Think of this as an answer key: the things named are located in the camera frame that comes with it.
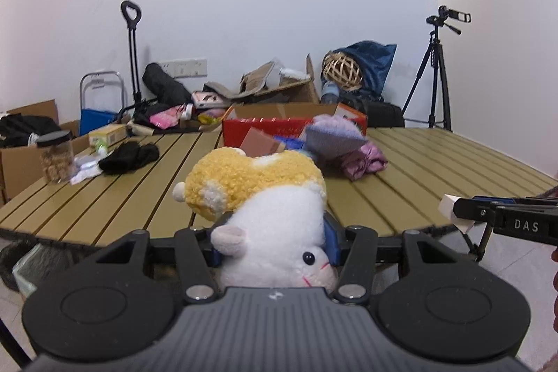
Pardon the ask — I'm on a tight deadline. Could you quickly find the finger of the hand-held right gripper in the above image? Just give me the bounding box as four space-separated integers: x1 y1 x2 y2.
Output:
473 194 558 206
452 197 516 225

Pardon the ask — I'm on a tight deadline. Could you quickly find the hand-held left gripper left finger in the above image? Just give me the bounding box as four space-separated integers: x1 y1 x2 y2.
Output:
93 226 222 304

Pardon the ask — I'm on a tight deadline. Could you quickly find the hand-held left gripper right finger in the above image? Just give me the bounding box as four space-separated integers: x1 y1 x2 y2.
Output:
325 215 475 305

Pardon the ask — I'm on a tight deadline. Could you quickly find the white foam block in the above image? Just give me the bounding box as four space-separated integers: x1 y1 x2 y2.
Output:
438 193 474 234

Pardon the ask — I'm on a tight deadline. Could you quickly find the yellow white hamster plush toy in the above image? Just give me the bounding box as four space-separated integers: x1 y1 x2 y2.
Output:
172 147 341 291

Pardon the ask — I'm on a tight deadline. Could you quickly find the pink fluffy cloth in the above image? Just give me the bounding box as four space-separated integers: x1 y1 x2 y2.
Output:
339 140 389 181

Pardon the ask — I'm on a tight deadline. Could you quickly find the purple woven cloth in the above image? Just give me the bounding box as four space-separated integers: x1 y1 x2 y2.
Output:
304 114 369 160

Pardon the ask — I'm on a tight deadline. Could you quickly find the small blue box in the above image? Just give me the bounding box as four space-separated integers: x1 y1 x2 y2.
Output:
274 137 307 153

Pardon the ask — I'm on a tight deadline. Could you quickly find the black cloth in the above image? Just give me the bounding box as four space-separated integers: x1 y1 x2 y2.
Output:
98 141 160 176

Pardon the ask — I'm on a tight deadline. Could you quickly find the red cardboard box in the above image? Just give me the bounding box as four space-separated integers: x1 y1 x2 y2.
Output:
221 102 369 158

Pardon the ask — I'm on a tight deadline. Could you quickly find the white paper packet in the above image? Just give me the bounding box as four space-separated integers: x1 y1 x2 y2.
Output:
70 154 104 185

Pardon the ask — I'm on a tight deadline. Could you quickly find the black tripod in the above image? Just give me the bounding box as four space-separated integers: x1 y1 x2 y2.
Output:
400 30 454 132

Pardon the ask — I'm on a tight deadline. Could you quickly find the yellow purple snack bag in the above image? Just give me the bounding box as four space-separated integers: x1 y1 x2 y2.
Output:
198 108 228 124

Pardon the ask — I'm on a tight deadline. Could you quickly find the pink packet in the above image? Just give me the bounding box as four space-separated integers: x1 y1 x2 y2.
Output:
149 104 188 128

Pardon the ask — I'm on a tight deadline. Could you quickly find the blue water bottle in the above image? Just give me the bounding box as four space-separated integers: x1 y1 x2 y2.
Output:
321 79 341 104

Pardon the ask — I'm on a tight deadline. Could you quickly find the open brown cardboard box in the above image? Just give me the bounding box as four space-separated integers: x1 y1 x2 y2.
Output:
239 53 322 105

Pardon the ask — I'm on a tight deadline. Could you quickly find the yellow box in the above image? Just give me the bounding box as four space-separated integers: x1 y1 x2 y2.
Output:
88 123 128 147

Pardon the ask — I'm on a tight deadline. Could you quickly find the pale green plastic bag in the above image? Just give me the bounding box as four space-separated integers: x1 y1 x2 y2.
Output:
12 253 52 299

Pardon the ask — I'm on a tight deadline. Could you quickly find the small white picture box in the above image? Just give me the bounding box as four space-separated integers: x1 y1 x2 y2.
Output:
191 90 228 109

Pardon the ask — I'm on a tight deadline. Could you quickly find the blue cart box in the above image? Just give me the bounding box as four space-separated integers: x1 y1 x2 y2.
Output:
80 108 121 136

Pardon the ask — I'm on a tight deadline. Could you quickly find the wicker ball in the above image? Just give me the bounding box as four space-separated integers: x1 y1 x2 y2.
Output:
322 51 364 91

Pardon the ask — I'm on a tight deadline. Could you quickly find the clear snack jar black lid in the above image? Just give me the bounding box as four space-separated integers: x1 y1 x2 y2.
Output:
36 130 76 185

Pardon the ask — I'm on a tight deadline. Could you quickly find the blue velvet bag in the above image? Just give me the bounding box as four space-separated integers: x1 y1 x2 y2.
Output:
325 41 398 103

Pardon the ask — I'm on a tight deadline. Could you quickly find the clear plastic container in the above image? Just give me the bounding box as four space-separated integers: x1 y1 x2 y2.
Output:
263 58 307 88

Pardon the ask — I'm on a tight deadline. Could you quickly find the brown felt strip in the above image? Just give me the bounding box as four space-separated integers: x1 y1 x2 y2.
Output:
239 62 276 94
202 80 263 101

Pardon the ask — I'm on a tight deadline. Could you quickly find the black rolled bag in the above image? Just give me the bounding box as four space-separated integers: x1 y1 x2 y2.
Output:
142 62 193 105

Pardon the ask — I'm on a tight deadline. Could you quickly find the black backpack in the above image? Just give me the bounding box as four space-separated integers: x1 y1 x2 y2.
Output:
0 115 62 149

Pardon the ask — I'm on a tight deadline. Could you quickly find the white wall outlet strip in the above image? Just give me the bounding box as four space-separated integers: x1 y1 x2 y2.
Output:
159 58 208 77

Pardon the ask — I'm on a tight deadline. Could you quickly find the metal cart frame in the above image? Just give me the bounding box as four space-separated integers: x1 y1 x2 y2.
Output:
79 71 127 112

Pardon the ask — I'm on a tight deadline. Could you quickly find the black telescopic cart handle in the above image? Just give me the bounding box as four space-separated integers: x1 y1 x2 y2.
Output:
120 0 145 108

